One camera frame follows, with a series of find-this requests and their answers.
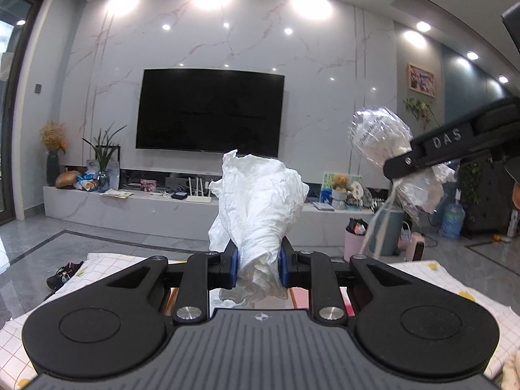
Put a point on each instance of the stack of papers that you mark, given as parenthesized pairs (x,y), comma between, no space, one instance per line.
(116,193)

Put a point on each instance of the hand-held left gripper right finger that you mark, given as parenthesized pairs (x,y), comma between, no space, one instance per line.
(283,263)

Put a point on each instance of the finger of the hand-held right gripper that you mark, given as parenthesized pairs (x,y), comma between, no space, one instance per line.
(443,143)

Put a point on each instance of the golden gourd ornament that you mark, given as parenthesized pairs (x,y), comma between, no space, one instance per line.
(67,179)

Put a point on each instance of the large blue water bottle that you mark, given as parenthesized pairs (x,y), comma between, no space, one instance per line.
(451,220)

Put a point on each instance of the white plastic bag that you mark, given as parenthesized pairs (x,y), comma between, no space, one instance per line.
(260,203)

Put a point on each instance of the white checked blanket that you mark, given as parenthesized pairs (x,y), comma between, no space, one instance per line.
(424,270)

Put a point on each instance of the clear plastic bag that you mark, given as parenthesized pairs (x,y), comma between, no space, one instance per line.
(378,134)

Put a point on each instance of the grey white television cabinet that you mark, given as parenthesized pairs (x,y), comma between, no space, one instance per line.
(122,216)

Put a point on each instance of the dark cabinet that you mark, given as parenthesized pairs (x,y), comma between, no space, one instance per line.
(491,196)

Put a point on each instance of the small pink heater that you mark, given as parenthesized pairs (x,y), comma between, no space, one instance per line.
(414,246)

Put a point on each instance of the green trailing plant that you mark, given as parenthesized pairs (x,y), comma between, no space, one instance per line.
(421,108)

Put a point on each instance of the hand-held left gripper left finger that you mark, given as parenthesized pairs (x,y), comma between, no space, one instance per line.
(233,265)

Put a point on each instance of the dried flowers in dark vase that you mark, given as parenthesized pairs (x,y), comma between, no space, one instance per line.
(53,136)

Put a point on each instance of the green plant in glass vase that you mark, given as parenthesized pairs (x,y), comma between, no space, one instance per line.
(104,151)

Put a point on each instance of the blue snack bags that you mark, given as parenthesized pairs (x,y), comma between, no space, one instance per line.
(87,183)

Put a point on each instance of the dark sliding door frame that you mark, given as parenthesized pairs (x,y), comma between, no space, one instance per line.
(16,151)

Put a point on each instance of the yellow plush bear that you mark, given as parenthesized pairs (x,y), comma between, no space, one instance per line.
(340,182)

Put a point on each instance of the white mask figure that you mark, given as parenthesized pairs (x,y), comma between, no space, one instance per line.
(357,190)

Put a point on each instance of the small black device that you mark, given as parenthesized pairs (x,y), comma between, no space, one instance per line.
(178,196)

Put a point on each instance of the framed wall picture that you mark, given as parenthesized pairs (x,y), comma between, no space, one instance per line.
(422,81)

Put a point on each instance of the black flat television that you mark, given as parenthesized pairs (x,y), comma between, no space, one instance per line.
(211,109)

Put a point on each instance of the black sneaker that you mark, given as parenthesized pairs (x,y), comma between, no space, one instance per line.
(65,276)

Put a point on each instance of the beige fabric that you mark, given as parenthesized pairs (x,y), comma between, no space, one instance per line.
(512,370)

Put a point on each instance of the small pink box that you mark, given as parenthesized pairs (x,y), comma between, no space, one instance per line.
(148,185)

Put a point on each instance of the pink waste bin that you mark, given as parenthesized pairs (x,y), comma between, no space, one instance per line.
(354,244)

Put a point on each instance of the white router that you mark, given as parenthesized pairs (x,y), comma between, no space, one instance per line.
(198,197)

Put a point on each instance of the grey trash bin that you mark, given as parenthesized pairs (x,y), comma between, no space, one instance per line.
(395,231)

